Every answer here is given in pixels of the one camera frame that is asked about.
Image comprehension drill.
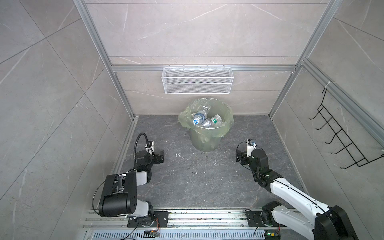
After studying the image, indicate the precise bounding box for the clear bottle blue label top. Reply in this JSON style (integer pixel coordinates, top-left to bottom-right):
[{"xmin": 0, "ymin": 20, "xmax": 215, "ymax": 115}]
[{"xmin": 193, "ymin": 109, "xmax": 208, "ymax": 125}]

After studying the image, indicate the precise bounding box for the clear bottle green ring cap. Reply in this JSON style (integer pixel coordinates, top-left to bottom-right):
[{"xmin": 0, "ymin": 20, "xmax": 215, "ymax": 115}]
[{"xmin": 208, "ymin": 114, "xmax": 223, "ymax": 128}]

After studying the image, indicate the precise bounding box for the clear bottle blue cap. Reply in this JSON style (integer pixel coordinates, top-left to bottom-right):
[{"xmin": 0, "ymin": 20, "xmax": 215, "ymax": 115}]
[{"xmin": 201, "ymin": 119, "xmax": 213, "ymax": 128}]

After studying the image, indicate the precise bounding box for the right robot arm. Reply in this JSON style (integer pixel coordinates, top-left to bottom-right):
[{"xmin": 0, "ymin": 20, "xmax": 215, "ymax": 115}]
[{"xmin": 236, "ymin": 147, "xmax": 358, "ymax": 240}]

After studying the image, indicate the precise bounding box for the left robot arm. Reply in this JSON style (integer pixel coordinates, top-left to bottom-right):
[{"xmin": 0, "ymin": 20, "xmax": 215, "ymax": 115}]
[{"xmin": 98, "ymin": 151, "xmax": 165, "ymax": 221}]

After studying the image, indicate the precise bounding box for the green bin with bag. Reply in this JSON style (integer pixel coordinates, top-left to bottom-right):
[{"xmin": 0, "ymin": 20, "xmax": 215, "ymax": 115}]
[{"xmin": 178, "ymin": 98, "xmax": 234, "ymax": 152}]

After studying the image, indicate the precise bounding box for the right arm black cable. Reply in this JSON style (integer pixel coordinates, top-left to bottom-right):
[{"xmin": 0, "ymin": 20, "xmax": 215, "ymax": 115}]
[{"xmin": 235, "ymin": 140, "xmax": 265, "ymax": 178}]

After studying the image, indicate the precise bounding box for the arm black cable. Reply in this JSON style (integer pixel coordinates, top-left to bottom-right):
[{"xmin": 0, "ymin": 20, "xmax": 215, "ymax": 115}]
[
  {"xmin": 133, "ymin": 132, "xmax": 149, "ymax": 169},
  {"xmin": 235, "ymin": 140, "xmax": 265, "ymax": 178}
]

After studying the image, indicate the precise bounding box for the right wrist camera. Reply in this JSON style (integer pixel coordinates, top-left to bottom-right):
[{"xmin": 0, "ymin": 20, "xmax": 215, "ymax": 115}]
[{"xmin": 246, "ymin": 139, "xmax": 258, "ymax": 157}]

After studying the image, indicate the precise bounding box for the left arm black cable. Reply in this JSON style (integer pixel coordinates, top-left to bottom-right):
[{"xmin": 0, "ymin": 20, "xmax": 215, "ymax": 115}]
[{"xmin": 133, "ymin": 132, "xmax": 149, "ymax": 169}]

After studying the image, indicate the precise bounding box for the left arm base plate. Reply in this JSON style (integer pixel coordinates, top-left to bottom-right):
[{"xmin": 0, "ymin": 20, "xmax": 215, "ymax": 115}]
[{"xmin": 127, "ymin": 211, "xmax": 170, "ymax": 228}]

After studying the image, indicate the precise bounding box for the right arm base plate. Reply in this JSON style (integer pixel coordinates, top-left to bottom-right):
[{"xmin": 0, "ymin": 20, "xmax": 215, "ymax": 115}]
[{"xmin": 244, "ymin": 209, "xmax": 279, "ymax": 227}]

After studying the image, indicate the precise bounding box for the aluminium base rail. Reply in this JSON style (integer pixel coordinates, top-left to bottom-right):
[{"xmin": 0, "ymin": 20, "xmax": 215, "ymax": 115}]
[{"xmin": 80, "ymin": 209, "xmax": 305, "ymax": 240}]

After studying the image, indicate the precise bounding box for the white wire mesh basket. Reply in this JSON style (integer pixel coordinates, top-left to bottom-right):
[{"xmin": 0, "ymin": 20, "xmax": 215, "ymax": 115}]
[{"xmin": 162, "ymin": 67, "xmax": 234, "ymax": 95}]

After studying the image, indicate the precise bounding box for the black wire hook rack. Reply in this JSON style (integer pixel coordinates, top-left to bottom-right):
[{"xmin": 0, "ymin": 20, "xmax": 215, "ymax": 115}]
[{"xmin": 308, "ymin": 88, "xmax": 384, "ymax": 170}]

